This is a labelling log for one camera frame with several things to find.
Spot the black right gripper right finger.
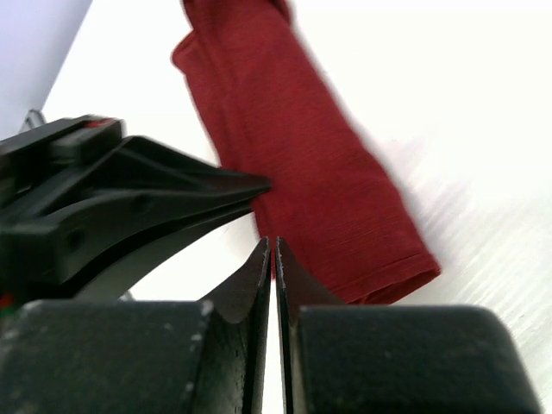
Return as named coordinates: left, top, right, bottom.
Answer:
left=275, top=239, right=541, bottom=413

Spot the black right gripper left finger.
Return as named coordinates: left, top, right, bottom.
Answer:
left=1, top=239, right=271, bottom=413

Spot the left corner frame post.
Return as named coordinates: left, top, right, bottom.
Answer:
left=19, top=109, right=47, bottom=133

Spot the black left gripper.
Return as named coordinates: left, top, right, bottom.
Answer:
left=1, top=116, right=271, bottom=302

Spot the dark red cloth napkin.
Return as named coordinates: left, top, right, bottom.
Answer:
left=172, top=1, right=440, bottom=304

